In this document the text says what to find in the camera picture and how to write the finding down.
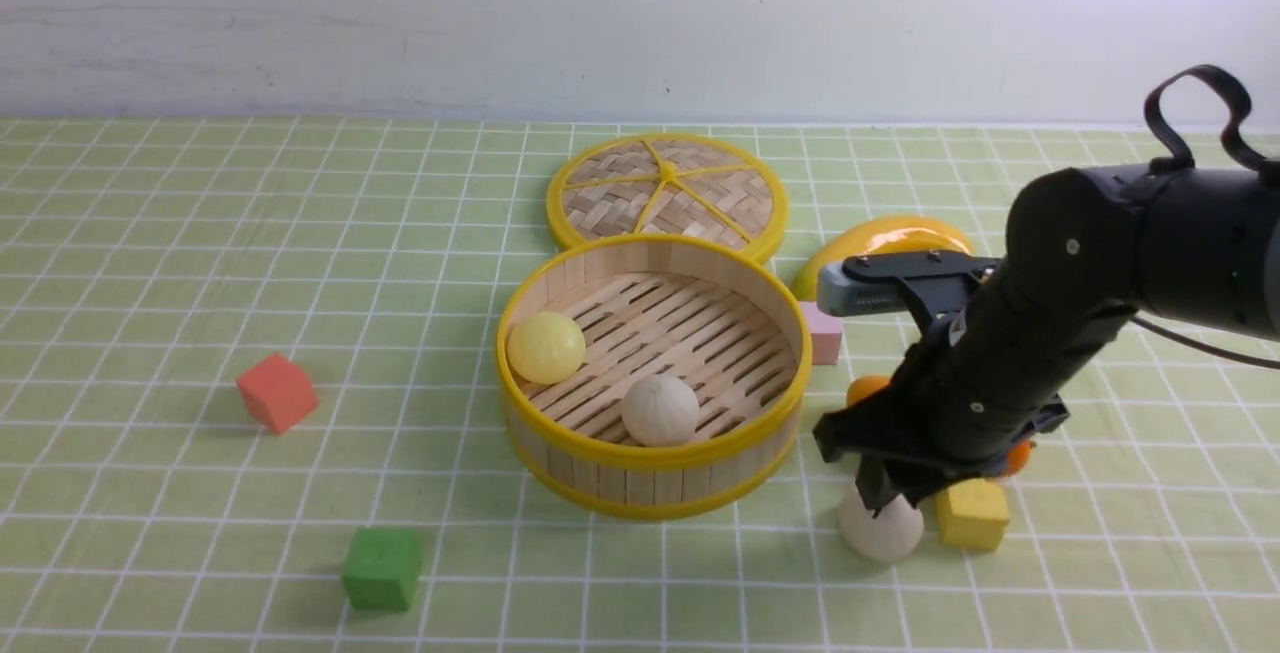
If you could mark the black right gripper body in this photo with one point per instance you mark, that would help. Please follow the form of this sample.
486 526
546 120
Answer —
965 396

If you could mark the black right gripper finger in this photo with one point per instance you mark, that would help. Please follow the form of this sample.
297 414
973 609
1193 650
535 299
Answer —
881 481

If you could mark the white bun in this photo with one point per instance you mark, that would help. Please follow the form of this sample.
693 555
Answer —
660 411
886 536

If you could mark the yellow bun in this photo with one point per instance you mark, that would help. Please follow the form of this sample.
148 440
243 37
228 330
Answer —
546 347

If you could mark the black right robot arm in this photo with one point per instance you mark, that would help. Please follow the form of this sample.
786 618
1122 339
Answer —
1088 251

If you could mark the bamboo steamer tray yellow rim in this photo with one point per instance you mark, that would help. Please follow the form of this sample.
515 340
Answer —
657 304

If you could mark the woven bamboo steamer lid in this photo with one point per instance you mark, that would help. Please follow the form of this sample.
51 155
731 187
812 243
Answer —
669 183

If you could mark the orange toy mango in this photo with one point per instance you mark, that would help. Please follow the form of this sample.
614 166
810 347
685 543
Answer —
1016 459

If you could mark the yellow foam cube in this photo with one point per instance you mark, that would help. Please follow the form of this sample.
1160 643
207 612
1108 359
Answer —
972 515

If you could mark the pink foam cube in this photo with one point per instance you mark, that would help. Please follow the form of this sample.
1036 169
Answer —
826 334

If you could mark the yellow toy banana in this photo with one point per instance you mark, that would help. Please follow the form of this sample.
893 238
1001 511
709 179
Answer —
886 234

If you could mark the green foam cube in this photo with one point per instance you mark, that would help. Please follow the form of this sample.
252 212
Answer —
382 568

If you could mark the red foam cube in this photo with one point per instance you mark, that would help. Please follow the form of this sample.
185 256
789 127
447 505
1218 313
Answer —
277 392

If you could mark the green checkered tablecloth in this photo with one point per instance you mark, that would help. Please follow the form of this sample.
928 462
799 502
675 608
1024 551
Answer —
148 263

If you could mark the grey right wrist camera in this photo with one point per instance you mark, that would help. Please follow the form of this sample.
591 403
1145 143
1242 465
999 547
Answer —
932 285

